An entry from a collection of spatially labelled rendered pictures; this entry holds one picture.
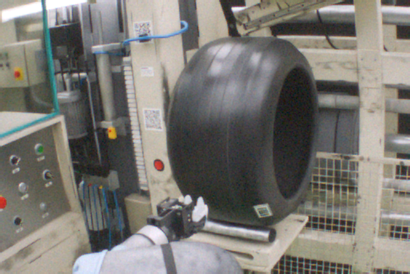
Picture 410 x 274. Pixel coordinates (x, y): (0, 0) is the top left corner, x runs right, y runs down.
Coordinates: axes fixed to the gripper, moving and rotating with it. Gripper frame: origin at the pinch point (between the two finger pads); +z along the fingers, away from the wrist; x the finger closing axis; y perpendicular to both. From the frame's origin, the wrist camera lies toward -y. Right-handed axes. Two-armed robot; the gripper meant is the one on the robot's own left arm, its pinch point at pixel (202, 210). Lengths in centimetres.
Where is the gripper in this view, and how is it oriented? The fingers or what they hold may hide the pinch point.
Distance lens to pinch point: 120.0
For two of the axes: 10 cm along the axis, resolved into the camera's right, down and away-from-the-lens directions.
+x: -8.6, -0.7, 5.0
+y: -0.9, -9.5, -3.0
